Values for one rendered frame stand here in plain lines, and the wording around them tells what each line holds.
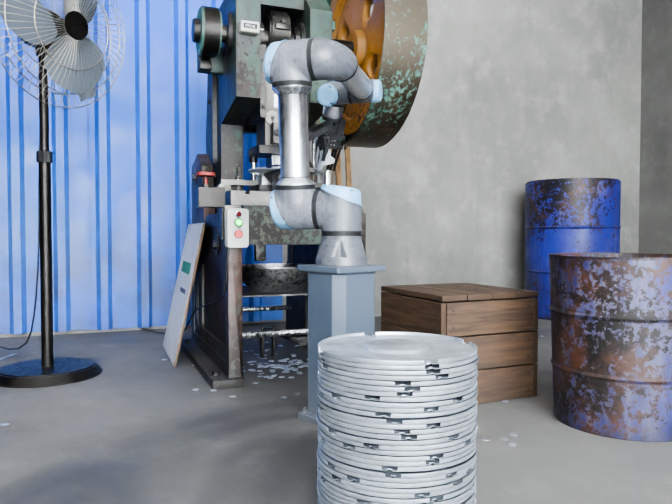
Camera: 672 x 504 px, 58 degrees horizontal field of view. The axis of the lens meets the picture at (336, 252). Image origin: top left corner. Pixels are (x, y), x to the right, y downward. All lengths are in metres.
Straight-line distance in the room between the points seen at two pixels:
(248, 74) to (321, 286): 1.02
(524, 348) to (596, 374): 0.38
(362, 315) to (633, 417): 0.76
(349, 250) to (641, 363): 0.82
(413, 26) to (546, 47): 2.57
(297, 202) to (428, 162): 2.49
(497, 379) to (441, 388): 1.04
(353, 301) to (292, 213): 0.31
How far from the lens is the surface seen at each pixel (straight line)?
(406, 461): 1.04
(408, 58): 2.40
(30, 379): 2.44
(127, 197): 3.54
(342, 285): 1.67
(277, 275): 2.36
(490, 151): 4.44
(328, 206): 1.71
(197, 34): 2.52
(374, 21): 2.63
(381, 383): 1.00
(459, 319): 1.93
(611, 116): 5.22
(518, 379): 2.11
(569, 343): 1.82
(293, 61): 1.76
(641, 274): 1.74
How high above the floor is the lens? 0.54
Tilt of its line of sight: 2 degrees down
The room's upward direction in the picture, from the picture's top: straight up
